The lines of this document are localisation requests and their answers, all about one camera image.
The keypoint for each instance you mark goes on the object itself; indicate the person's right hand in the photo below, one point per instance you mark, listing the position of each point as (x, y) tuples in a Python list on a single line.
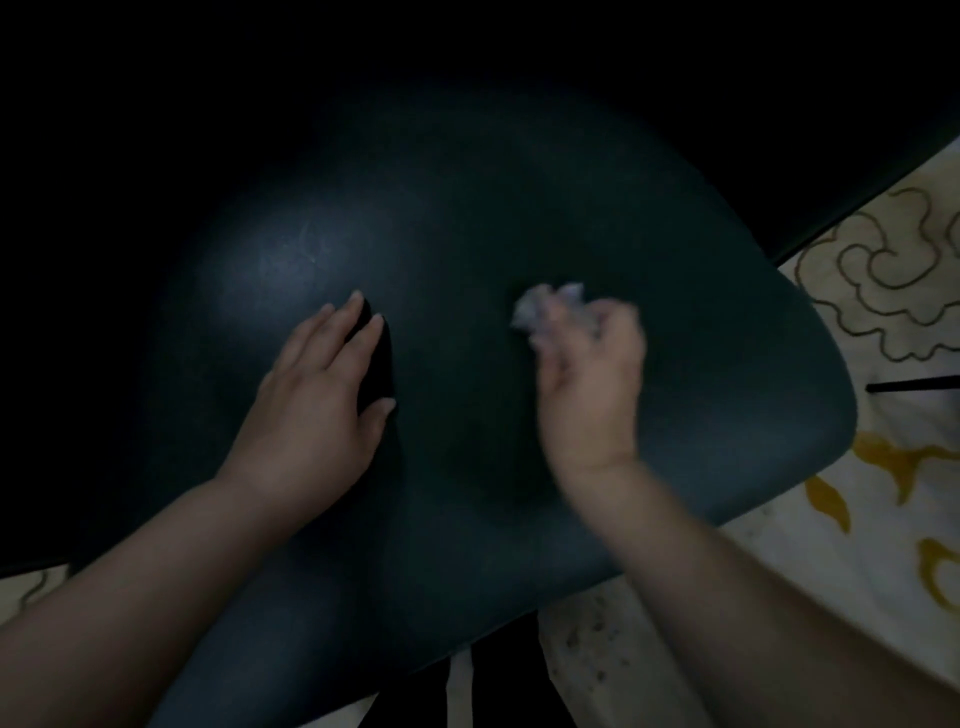
[(589, 405)]

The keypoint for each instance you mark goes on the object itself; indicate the person's left hand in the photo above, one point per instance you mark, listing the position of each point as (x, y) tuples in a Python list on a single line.
[(300, 427)]

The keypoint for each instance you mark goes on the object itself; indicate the person's right fingers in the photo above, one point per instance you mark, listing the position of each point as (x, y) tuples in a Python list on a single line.
[(592, 326)]

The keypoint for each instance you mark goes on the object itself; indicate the person's left middle finger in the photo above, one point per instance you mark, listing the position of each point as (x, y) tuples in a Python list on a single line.
[(339, 330)]

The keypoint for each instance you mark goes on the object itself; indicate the person's left thumb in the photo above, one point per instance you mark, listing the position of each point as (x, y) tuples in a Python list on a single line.
[(377, 424)]

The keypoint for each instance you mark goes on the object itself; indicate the white tissue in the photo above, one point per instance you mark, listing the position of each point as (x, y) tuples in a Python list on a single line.
[(536, 307)]

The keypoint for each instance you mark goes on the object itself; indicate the person's right forearm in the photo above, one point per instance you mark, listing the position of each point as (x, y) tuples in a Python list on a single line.
[(720, 600)]

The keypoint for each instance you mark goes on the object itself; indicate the person's left forearm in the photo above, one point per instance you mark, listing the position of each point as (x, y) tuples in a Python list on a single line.
[(127, 600)]

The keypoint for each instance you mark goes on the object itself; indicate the dark green chair seat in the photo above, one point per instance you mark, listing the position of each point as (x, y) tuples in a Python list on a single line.
[(465, 225)]

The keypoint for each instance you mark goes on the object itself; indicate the black chair base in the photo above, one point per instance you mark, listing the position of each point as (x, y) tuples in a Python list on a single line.
[(510, 682)]

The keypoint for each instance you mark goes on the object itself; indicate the black table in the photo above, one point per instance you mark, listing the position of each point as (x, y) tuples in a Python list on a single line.
[(112, 112)]

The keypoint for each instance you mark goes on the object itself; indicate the thin black rod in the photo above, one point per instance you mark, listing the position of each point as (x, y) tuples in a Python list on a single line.
[(915, 387)]

